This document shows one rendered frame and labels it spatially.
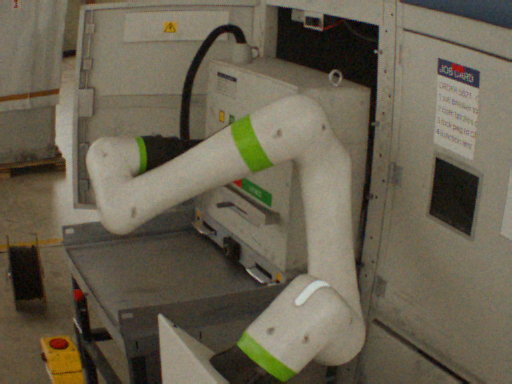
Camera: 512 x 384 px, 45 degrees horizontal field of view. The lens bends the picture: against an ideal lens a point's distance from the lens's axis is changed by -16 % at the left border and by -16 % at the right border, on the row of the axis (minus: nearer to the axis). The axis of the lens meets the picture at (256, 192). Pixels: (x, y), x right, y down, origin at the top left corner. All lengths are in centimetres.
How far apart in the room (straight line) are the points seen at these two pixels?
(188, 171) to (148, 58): 91
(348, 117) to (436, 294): 51
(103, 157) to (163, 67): 79
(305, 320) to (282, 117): 42
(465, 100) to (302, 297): 57
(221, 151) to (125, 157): 26
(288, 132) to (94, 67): 108
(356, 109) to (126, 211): 64
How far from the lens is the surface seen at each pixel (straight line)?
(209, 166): 145
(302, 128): 141
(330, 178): 151
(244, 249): 197
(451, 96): 152
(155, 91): 233
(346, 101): 177
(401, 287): 175
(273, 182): 181
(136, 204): 151
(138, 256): 207
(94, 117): 238
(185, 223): 225
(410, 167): 166
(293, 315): 121
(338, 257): 144
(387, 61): 173
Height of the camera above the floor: 169
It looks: 19 degrees down
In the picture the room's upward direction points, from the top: 3 degrees clockwise
